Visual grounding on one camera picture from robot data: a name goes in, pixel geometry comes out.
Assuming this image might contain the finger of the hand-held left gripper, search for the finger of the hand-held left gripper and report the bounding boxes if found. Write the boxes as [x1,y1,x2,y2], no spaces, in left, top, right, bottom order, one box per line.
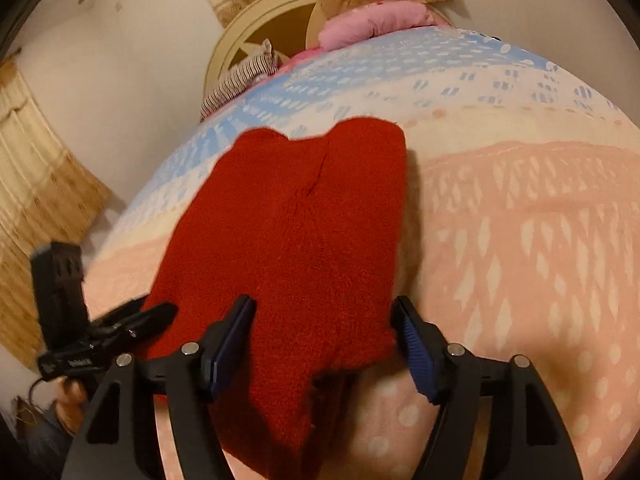
[87,297,179,357]

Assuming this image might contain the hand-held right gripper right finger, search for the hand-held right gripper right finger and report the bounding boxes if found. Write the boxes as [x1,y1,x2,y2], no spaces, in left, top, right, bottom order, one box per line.
[390,295,584,480]

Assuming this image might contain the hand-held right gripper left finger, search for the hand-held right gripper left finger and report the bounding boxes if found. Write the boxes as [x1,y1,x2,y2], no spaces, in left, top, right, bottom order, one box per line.
[60,295,258,480]

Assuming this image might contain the red knit sweater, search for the red knit sweater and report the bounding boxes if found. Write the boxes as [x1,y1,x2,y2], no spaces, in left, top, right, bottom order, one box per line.
[142,116,409,480]

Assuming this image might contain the person's left hand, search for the person's left hand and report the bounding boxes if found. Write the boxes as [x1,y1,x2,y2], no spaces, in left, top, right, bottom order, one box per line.
[55,376,90,434]

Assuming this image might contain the dotted pink and blue bedsheet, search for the dotted pink and blue bedsheet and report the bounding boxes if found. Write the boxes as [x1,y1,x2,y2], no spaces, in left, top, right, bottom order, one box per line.
[82,25,640,480]

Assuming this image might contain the blue denim pants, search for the blue denim pants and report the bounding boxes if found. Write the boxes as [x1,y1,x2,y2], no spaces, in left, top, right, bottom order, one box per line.
[12,395,77,479]

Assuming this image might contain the striped pillow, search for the striped pillow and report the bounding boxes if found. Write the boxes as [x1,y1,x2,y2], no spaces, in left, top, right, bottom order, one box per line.
[199,39,279,122]

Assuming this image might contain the pink floral sheet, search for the pink floral sheet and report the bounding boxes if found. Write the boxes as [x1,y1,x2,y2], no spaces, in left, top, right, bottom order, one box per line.
[277,46,326,69]

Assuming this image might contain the cream wooden headboard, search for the cream wooden headboard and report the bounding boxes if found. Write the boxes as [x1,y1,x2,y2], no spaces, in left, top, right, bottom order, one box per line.
[204,0,327,107]

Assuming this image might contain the pink quilt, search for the pink quilt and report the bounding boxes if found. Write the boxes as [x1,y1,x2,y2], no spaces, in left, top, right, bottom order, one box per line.
[318,1,436,51]

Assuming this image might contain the beige floral wall curtain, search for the beige floral wall curtain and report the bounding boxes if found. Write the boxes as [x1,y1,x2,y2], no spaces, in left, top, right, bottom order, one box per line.
[0,57,112,372]

